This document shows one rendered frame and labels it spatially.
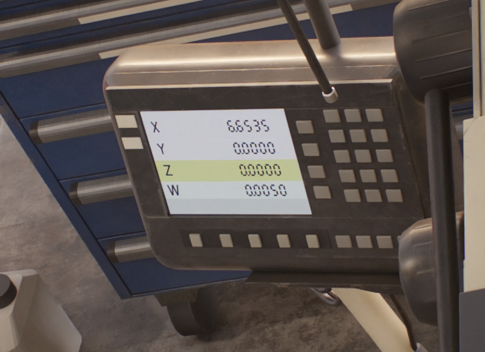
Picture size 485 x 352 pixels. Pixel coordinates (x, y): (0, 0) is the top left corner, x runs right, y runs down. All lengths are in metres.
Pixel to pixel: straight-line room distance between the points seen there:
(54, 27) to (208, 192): 0.98
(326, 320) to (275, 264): 1.44
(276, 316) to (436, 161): 2.42
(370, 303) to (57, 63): 0.98
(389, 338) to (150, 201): 0.30
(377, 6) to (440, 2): 1.76
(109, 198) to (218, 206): 1.20
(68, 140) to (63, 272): 0.64
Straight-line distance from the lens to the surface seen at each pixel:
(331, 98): 1.60
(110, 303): 3.97
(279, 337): 3.78
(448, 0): 1.42
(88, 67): 3.34
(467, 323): 1.17
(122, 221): 3.58
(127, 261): 3.65
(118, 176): 3.50
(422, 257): 1.45
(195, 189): 2.31
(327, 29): 2.20
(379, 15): 3.20
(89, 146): 3.46
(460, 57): 1.41
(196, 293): 3.76
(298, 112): 2.21
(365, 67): 2.17
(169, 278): 3.67
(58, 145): 3.47
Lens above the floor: 2.75
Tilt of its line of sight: 43 degrees down
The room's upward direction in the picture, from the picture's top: 29 degrees counter-clockwise
